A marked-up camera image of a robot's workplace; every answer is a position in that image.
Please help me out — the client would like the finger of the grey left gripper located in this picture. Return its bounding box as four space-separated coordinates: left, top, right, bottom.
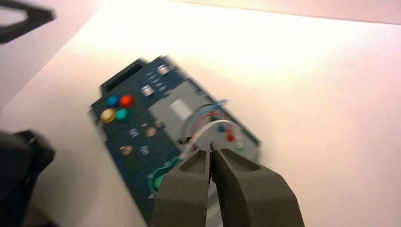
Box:
0 0 56 44

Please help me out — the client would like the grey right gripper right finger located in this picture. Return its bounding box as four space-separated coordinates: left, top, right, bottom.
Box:
213 148 305 227

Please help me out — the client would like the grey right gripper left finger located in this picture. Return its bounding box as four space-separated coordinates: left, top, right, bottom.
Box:
150 147 211 227

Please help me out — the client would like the blue grey control box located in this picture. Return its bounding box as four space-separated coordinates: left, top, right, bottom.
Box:
89 55 261 225

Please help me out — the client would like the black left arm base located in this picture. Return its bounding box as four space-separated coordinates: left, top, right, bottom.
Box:
0 130 56 227

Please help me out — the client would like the green rotary knob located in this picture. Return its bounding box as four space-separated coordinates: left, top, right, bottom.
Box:
147 157 183 200

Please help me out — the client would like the white display window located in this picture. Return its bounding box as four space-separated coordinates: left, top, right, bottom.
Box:
168 98 193 122

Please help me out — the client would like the green push button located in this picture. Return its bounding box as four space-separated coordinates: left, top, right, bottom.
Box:
115 108 131 123

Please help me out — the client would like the yellow push button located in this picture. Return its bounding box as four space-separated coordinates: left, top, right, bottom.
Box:
100 108 117 124

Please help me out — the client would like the red push button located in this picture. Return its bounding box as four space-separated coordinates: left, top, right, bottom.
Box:
119 94 135 108

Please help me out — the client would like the blue push button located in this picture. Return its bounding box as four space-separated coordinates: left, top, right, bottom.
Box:
105 95 120 108

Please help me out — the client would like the black jumper wire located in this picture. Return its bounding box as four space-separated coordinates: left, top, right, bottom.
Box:
178 104 217 145

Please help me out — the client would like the red jumper wire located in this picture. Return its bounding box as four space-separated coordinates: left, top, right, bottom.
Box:
192 112 235 142

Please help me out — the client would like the white jumper wire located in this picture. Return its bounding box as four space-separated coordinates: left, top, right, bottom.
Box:
181 120 245 158

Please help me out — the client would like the blue jumper wire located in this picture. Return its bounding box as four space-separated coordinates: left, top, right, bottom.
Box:
190 99 228 133

